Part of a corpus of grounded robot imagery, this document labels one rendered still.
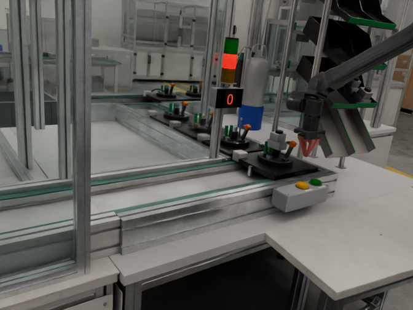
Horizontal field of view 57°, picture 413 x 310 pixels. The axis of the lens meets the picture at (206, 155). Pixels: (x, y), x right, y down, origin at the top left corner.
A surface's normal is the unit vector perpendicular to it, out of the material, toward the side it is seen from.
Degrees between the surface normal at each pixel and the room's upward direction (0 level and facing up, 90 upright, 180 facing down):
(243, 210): 90
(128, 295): 90
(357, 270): 0
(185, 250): 0
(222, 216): 90
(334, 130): 45
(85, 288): 90
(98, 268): 0
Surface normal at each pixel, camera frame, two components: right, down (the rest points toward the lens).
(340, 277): 0.10, -0.95
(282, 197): -0.80, 0.11
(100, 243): 0.58, 0.30
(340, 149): 0.37, -0.44
